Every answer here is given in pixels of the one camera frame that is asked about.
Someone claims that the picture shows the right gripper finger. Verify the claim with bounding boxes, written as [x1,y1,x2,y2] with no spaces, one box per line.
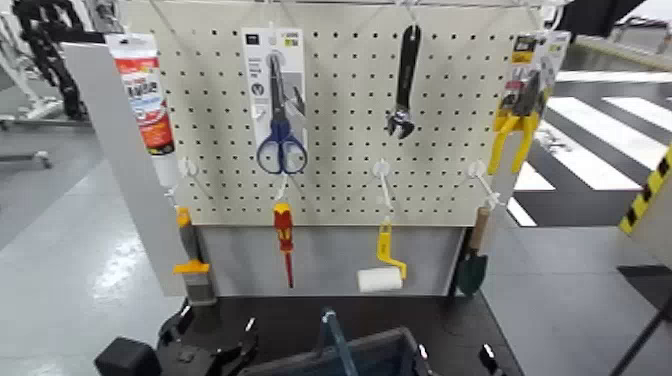
[478,343,506,376]
[414,342,437,376]

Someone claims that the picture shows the red yellow screwdriver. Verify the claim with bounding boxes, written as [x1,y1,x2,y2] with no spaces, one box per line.
[272,202,295,289]

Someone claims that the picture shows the yellow black striped barrier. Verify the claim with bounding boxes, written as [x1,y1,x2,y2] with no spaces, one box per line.
[618,144,672,237]

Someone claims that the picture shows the black cable chain machine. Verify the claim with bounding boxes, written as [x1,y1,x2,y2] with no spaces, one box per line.
[12,0,106,122]

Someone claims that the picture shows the black adjustable wrench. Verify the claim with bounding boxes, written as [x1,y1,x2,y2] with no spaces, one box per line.
[386,24,423,140]

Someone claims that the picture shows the yellow grey scraper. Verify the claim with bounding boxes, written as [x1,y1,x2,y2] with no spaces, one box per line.
[173,206,218,307]

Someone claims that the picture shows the green trowel wooden handle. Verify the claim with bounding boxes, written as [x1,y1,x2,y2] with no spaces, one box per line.
[455,205,492,297]

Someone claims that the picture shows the yellow pliers in package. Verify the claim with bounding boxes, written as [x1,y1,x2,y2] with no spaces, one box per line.
[486,30,572,177]

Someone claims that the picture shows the white metal frame stand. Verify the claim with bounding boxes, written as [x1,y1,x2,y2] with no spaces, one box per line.
[0,10,64,132]

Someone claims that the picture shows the white red sealant tube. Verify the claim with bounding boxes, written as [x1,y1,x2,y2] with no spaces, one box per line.
[104,32,182,190]

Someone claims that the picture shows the yellow handled paint roller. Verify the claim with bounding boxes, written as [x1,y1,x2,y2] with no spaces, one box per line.
[356,220,409,294]

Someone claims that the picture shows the black overhead cover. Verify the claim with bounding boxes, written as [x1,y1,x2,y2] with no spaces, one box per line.
[556,0,650,38]

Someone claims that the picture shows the white perforated pegboard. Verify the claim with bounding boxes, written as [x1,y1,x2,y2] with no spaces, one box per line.
[121,0,571,228]

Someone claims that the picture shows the dark teal crate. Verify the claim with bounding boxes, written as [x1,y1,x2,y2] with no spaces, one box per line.
[238,326,437,376]

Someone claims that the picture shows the grey display stand panel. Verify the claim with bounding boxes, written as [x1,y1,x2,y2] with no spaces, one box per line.
[62,41,526,299]

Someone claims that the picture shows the blue scissors in package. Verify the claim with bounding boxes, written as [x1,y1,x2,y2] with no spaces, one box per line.
[241,26,310,176]

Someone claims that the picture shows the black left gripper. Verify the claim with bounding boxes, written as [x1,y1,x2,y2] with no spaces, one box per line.
[157,302,260,376]

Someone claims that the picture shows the black tripod leg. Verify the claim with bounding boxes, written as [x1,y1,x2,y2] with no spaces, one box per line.
[608,309,672,376]

